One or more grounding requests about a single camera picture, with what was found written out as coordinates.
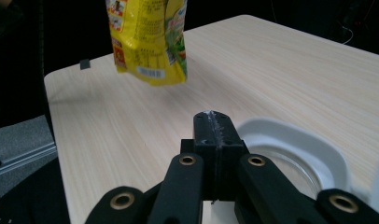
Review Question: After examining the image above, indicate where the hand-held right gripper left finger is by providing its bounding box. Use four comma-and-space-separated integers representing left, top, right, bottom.
179, 111, 218, 202

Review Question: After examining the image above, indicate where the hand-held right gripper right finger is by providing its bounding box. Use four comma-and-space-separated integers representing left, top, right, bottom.
213, 110, 250, 203

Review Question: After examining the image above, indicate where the yellow spout pouch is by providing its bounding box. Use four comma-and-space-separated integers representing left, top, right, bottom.
105, 0, 189, 88

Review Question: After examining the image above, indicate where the white hanging cable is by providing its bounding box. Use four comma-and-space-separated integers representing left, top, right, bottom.
341, 25, 356, 46

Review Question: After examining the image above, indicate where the metal floor rail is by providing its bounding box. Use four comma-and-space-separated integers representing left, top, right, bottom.
0, 143, 59, 179

